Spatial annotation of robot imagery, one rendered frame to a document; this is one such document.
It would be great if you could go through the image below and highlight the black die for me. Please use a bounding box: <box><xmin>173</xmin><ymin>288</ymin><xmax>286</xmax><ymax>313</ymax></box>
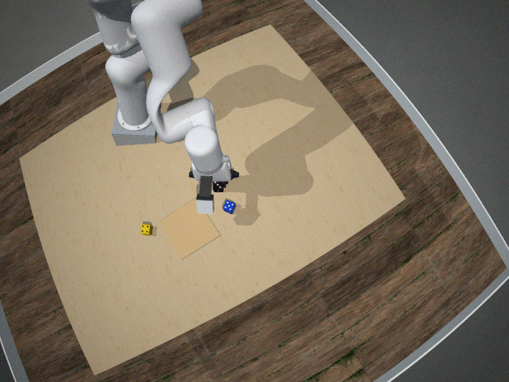
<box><xmin>213</xmin><ymin>181</ymin><xmax>224</xmax><ymax>192</ymax></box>

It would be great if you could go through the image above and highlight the blue die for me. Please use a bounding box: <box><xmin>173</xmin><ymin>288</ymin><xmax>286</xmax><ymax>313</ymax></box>
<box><xmin>223</xmin><ymin>200</ymin><xmax>236</xmax><ymax>214</ymax></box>

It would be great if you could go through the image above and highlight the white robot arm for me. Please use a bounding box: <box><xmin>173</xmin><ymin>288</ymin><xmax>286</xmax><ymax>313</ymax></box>
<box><xmin>85</xmin><ymin>0</ymin><xmax>229</xmax><ymax>175</ymax></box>

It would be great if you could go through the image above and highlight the yellow die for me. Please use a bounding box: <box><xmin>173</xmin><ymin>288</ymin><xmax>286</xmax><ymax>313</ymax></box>
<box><xmin>140</xmin><ymin>224</ymin><xmax>153</xmax><ymax>235</ymax></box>

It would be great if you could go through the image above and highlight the tan flat mat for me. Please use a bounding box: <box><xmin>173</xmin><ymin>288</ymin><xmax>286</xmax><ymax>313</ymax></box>
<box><xmin>160</xmin><ymin>198</ymin><xmax>220</xmax><ymax>260</ymax></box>

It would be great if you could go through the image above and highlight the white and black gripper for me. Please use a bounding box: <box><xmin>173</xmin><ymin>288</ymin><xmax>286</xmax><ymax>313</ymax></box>
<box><xmin>189</xmin><ymin>160</ymin><xmax>239</xmax><ymax>188</ymax></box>

